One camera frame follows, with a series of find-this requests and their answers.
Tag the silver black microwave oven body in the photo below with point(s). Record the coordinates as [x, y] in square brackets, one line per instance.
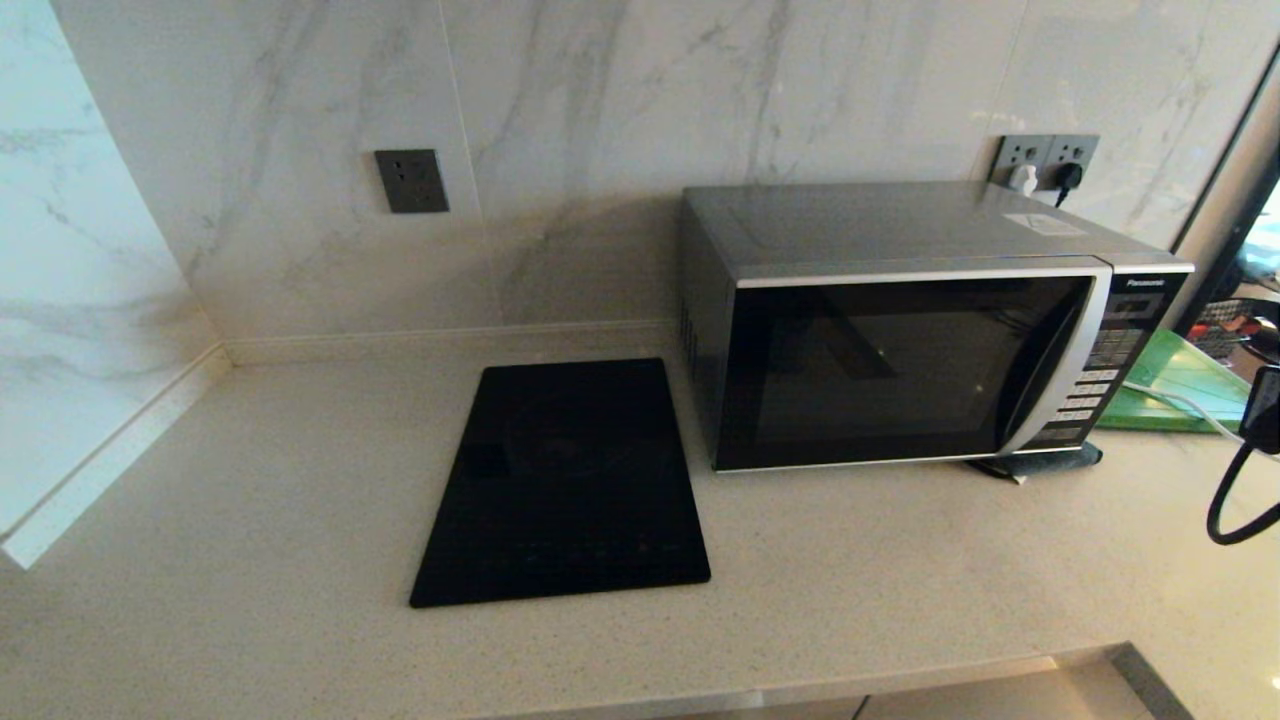
[850, 225]

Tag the black glass induction cooktop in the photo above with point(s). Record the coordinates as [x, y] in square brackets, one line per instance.
[565, 485]

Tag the beige cabinet front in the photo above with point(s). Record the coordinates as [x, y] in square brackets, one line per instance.
[760, 713]
[980, 700]

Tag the white power plug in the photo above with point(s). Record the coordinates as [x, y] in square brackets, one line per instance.
[1025, 179]

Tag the black power plug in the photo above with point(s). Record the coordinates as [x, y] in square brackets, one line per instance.
[1069, 177]

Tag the green cutting board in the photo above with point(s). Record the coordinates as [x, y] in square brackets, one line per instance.
[1180, 385]

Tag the dark single wall socket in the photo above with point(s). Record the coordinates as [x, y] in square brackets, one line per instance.
[411, 181]

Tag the black window frame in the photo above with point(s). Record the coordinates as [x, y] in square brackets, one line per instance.
[1225, 265]

